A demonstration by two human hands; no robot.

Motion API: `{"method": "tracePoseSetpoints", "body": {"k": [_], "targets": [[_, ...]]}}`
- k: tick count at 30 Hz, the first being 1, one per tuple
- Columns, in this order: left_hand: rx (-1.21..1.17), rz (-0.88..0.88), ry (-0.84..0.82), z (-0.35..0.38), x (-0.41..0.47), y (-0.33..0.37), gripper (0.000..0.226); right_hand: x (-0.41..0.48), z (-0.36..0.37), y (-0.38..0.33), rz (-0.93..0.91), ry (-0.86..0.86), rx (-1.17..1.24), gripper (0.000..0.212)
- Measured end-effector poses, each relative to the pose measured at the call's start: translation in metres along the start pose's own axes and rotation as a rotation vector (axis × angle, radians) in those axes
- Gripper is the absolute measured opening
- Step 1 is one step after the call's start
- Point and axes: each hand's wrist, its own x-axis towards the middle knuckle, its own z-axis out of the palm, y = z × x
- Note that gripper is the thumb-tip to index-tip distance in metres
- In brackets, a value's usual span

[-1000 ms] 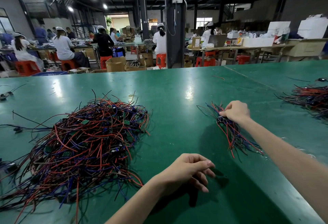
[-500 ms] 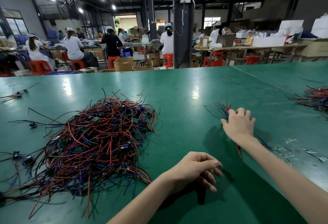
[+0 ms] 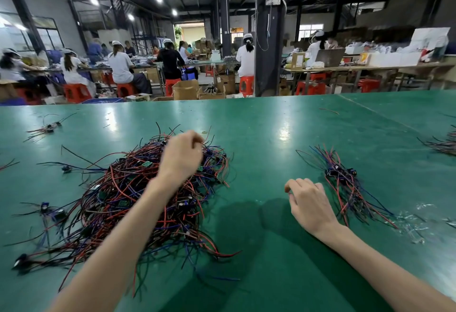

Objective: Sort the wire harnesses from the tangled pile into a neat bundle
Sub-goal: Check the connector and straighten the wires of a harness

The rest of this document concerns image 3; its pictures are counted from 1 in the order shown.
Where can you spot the slim dark steel pillar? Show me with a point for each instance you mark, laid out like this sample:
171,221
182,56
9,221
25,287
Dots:
224,12

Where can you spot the person's left forearm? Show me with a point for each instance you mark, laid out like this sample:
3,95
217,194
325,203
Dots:
117,247

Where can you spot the person's left hand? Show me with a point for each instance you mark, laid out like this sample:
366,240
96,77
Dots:
180,158

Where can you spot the person's right forearm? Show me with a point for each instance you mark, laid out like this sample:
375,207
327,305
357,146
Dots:
381,272

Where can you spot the low cardboard box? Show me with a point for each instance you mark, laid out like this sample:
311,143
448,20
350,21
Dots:
212,95

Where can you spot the person's right hand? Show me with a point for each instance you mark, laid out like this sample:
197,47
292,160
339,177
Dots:
310,206

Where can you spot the wide dark steel pillar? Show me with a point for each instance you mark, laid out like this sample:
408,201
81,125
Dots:
270,37

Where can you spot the red plastic stool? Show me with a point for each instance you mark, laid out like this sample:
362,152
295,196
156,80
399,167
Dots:
247,85
311,88
76,92
172,86
125,89
369,85

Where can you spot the large white board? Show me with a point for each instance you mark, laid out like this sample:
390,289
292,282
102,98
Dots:
429,37

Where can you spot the green potted plant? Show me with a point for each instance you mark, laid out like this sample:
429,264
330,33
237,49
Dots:
178,32

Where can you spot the tall cardboard box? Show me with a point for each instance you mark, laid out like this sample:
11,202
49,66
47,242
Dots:
226,83

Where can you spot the grey laptop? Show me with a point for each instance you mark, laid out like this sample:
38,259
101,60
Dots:
330,57

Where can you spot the large open cardboard box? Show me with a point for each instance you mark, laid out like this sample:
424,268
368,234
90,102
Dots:
185,90

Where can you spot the small brown cardboard box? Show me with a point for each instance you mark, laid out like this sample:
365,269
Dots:
298,60

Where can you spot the person's left fingers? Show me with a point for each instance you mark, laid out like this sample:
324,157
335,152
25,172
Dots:
195,141

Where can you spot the blue plastic bin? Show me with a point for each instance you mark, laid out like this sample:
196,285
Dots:
102,100
12,102

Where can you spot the person's right fingers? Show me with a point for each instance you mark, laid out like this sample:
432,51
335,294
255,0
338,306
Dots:
302,186

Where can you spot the long wooden work table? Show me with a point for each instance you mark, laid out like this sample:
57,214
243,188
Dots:
374,68

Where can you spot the clear plastic bag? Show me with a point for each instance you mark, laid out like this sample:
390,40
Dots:
413,224

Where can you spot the white power socket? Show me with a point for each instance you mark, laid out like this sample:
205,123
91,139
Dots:
273,0

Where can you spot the row of white boxes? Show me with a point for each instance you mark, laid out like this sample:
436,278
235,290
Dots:
393,59

